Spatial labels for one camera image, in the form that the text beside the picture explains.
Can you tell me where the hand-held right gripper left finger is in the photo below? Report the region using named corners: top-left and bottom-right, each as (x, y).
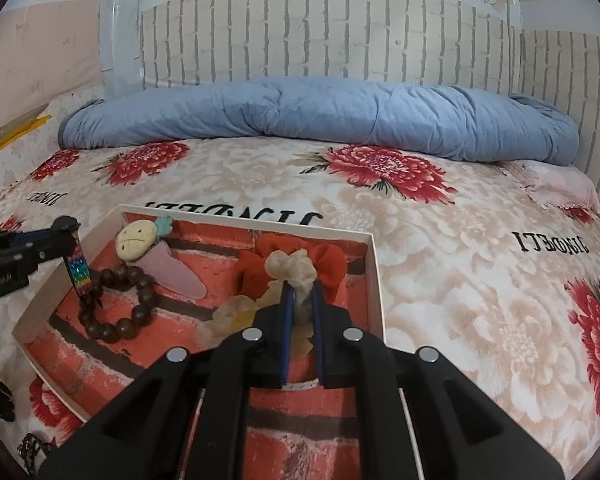
top-left (37, 282), bottom-right (297, 480)

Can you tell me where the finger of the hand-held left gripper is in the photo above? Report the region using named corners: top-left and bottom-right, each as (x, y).
top-left (0, 215), bottom-right (82, 253)
top-left (7, 240), bottom-right (79, 276)

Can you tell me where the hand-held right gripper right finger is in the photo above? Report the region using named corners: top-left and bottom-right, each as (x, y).
top-left (311, 280), bottom-right (567, 480)

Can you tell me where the colourful fish hair clip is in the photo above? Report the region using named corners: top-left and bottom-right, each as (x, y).
top-left (65, 231), bottom-right (94, 307)

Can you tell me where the cream flower hair clip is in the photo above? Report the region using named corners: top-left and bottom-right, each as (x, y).
top-left (199, 248), bottom-right (322, 357)

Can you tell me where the orange fabric scrunchie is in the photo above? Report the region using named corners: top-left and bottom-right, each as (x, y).
top-left (235, 233), bottom-right (349, 307)

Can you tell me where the pineapple pink hair clip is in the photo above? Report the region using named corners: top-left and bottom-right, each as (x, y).
top-left (114, 215), bottom-right (209, 302)

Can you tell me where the wooden bead bracelet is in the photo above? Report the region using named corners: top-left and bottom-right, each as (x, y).
top-left (77, 265), bottom-right (157, 346)

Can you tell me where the brick-pattern lined tray box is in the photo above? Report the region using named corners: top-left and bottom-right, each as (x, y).
top-left (11, 203), bottom-right (387, 480)

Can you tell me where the yellow strip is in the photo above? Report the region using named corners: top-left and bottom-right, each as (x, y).
top-left (0, 114), bottom-right (54, 165)

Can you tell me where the black hair claw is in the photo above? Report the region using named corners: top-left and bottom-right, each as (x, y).
top-left (0, 379), bottom-right (17, 423)

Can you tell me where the red floral bed blanket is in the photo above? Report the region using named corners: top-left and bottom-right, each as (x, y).
top-left (0, 91), bottom-right (600, 480)

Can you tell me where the pink wooden headboard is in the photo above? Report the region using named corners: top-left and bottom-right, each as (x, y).
top-left (0, 0), bottom-right (107, 147)

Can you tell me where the rolled blue duvet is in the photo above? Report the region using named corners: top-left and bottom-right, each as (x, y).
top-left (58, 76), bottom-right (581, 164)

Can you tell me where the clear plastic sheet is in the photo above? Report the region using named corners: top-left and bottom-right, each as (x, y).
top-left (99, 0), bottom-right (147, 97)

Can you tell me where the pink pillow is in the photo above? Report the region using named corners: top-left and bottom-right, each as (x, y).
top-left (500, 158), bottom-right (600, 212)

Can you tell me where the patterned black hair tie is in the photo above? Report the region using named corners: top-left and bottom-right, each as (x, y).
top-left (17, 431), bottom-right (57, 477)

